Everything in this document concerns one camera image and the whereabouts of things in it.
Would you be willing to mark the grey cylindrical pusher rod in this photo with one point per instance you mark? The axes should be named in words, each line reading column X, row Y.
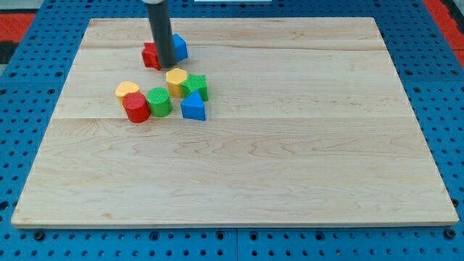
column 159, row 19

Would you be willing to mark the yellow hexagon block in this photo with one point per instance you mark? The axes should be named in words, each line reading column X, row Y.
column 174, row 78

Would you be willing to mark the blue cube block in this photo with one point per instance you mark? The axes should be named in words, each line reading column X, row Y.
column 180, row 45

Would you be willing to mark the red star block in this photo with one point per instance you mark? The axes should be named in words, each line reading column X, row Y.
column 150, row 57

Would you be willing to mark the blue triangle block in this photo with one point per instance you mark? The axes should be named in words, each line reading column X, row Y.
column 192, row 107

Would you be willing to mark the green cylinder block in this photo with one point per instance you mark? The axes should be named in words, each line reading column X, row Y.
column 159, row 102

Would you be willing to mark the light wooden board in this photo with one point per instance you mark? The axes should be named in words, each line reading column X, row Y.
column 308, row 125

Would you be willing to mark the green star block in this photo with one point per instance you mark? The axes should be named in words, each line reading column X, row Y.
column 195, row 83

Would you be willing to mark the red cylinder block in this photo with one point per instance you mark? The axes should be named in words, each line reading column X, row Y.
column 136, row 107

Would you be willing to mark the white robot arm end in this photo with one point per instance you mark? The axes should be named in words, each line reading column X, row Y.
column 153, row 1

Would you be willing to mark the yellow heart block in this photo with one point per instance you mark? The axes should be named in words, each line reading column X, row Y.
column 125, row 88

